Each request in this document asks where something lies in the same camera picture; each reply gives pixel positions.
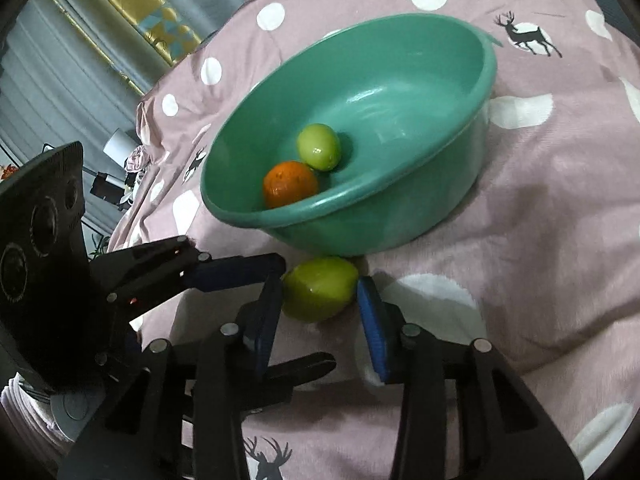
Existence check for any small black device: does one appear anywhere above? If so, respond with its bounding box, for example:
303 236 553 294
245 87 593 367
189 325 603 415
90 171 128 203

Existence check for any pink dotted deer blanket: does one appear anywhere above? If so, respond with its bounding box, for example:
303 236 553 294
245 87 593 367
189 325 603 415
107 0 640 480

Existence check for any white cloth pile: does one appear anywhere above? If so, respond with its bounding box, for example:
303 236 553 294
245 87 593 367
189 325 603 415
0 372 76 456

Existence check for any green mango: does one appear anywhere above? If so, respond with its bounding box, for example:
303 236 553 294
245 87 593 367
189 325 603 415
297 123 342 171
281 256 361 323

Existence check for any green plastic basin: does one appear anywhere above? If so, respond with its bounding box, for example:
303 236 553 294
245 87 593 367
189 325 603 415
200 12 498 257

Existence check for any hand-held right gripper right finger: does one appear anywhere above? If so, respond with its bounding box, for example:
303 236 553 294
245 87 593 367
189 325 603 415
356 276 586 480

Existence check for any yellow patterned curtain panel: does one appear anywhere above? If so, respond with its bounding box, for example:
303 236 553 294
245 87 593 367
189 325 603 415
82 0 203 63

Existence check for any white cup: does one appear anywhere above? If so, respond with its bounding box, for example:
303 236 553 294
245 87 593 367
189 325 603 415
103 127 137 166

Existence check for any orange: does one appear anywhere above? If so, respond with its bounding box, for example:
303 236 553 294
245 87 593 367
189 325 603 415
263 161 320 209

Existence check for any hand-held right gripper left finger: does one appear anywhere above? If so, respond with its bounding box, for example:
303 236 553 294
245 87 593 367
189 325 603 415
57 271 286 480

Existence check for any pink cloth flower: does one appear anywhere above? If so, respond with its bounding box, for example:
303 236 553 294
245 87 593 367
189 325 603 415
125 145 151 173

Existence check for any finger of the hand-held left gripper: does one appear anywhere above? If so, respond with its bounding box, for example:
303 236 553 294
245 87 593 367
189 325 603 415
242 352 337 413
92 236 287 323

